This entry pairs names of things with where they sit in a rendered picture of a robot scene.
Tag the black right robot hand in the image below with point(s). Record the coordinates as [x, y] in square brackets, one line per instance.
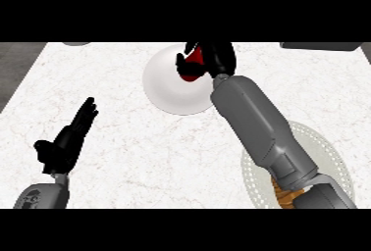
[221, 59]

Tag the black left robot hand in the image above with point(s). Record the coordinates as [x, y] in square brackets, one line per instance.
[66, 147]

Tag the red can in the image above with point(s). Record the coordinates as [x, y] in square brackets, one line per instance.
[193, 63]

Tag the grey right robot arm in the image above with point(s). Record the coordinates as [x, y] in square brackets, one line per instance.
[276, 143]

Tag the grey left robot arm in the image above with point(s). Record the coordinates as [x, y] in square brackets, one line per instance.
[44, 195]

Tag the white plate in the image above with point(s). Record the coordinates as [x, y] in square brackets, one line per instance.
[174, 88]

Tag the dark grey appliance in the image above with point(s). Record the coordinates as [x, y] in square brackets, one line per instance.
[322, 45]

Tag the grey round object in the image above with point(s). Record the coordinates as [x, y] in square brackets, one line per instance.
[76, 43]

